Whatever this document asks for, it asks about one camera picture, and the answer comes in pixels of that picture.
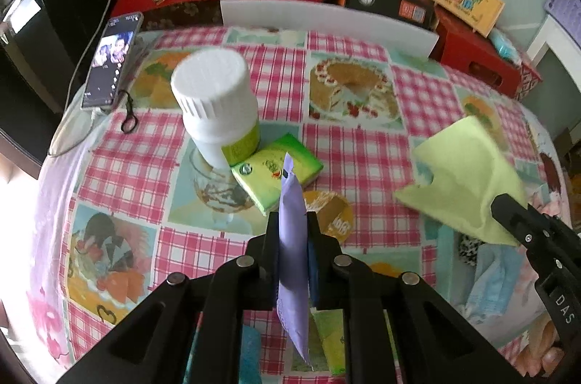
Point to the green tissue pack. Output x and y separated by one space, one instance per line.
329 328
261 175

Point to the pink checkered food tablecloth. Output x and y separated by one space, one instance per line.
129 198

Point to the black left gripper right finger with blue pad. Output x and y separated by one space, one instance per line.
313 238

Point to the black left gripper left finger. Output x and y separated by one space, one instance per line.
269 264

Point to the person's hand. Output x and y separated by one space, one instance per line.
541 356

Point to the red cardboard box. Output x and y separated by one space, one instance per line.
461 48

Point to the light green cloth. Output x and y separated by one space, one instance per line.
468 172

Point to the leopard print scrunchie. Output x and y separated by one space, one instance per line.
468 248

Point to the blue wipes packet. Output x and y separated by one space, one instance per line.
504 47

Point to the purple perforated basket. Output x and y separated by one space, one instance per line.
567 13

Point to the purple tissue packet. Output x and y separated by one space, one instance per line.
292 296

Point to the white plastic bottle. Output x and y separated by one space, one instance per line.
212 87

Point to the white shelf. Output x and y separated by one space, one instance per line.
551 36

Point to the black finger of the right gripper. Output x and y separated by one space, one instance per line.
526 224

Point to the smartphone with lit screen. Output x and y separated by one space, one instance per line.
110 58

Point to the black cabinet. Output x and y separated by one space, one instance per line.
46 46

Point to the light blue cloth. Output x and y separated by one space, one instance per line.
497 271

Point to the black box with gauge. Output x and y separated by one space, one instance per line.
414 12

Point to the white foam board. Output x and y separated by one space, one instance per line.
330 19

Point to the pink fluffy cloth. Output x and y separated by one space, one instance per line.
541 257

